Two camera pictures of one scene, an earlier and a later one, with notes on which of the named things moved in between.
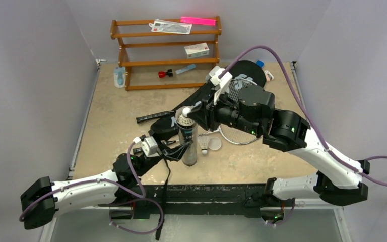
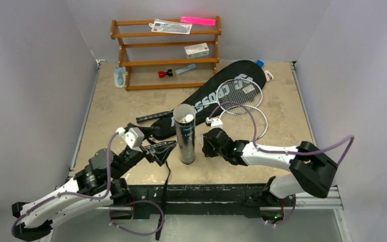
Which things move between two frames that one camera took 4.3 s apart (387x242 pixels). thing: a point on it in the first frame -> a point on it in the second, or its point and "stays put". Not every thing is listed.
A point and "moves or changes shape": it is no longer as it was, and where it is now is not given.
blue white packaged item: [119, 76] stays put
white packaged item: [169, 26] stays put
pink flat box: [198, 20] stays put
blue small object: [260, 63] stays put
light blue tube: [185, 68] stays put
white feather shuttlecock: [184, 120] moves or changes shape
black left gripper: [175, 153] -> [160, 153]
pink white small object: [268, 76] stays put
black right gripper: [208, 110] -> [208, 143]
